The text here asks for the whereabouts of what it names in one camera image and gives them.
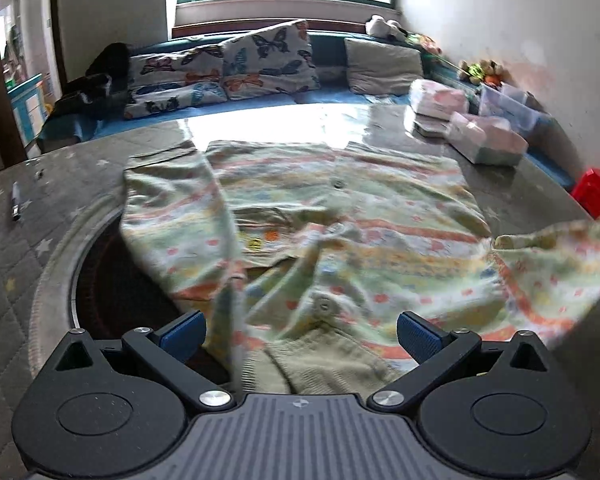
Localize colourful knitted cardigan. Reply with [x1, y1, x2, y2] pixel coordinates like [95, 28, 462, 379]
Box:
[121, 142, 600, 396]

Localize black clothes pile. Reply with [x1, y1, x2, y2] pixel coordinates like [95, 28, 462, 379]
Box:
[50, 42, 131, 119]

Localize round black induction cooktop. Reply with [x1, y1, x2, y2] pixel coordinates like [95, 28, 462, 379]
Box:
[68, 208, 232, 386]

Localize black pen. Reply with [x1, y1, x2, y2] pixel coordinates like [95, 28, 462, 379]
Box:
[10, 182, 21, 221]

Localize blue bench cushion cover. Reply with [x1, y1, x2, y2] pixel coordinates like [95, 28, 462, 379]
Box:
[526, 148, 576, 193]

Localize near pink tissue pack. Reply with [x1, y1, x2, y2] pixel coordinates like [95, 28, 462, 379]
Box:
[445, 112, 528, 167]

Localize pink tissue pack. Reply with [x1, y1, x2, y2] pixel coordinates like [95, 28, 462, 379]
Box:
[445, 112, 528, 167]
[408, 78, 469, 122]

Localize small flat grey box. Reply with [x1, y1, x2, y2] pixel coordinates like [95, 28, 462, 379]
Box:
[404, 107, 449, 139]

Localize red plastic stool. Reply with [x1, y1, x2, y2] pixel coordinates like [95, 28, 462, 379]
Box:
[571, 168, 600, 219]

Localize far pink tissue pack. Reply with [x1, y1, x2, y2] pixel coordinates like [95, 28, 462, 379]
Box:
[408, 78, 469, 122]

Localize clear plastic storage bin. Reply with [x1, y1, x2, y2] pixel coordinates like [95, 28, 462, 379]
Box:
[478, 84, 550, 138]

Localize small butterfly pillow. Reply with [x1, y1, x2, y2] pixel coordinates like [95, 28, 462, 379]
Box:
[123, 44, 228, 119]

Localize brown plush toys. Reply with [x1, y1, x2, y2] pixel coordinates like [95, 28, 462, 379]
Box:
[456, 60, 505, 88]

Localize blue white cabinet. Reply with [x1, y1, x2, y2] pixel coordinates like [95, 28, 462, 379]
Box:
[7, 74, 47, 148]

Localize grey plain pillow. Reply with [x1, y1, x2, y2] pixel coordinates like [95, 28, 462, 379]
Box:
[344, 38, 424, 96]

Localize large butterfly pillow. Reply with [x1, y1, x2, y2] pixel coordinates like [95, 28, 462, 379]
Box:
[220, 20, 321, 101]

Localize white plush toy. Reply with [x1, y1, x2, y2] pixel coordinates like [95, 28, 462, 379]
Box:
[364, 14, 408, 42]

